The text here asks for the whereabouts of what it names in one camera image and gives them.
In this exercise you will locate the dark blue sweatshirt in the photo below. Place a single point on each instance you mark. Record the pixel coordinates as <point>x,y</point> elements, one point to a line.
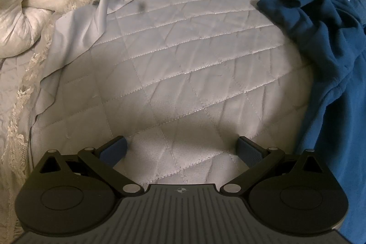
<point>323,41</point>

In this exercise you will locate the light grey thin sheet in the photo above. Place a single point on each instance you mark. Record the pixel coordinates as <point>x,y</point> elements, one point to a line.
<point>77,32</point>

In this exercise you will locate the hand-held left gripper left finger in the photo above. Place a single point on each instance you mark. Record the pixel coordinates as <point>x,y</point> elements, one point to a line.
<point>113,151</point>

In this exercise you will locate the beige lace trimmed blanket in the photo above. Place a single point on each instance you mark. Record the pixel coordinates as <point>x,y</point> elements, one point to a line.
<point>25,89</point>

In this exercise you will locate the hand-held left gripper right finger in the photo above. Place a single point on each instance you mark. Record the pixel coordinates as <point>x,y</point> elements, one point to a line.
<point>249,151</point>

